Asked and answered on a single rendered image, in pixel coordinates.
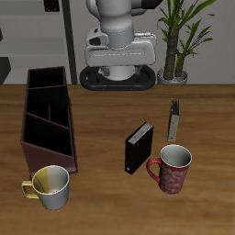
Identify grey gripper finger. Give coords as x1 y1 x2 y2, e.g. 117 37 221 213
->
98 66 110 77
133 64 144 75

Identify thin grey book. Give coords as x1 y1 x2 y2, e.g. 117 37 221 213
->
167 97 181 143

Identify yellow and white mug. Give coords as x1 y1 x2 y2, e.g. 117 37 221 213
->
20 164 71 211

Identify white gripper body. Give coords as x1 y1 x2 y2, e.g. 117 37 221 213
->
84 31 158 67

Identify dark brown desk caddy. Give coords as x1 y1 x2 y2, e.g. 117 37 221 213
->
19 65 79 179

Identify red patterned mug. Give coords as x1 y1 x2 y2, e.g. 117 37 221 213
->
145 143 194 196

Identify dark grey upright post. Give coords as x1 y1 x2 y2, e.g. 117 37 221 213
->
62 0 78 85

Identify flat black base plate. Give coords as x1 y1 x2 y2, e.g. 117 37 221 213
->
79 64 157 92

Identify green pot plant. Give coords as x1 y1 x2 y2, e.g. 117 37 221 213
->
155 0 217 86

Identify black book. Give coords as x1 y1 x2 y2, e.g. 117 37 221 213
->
124 121 155 175

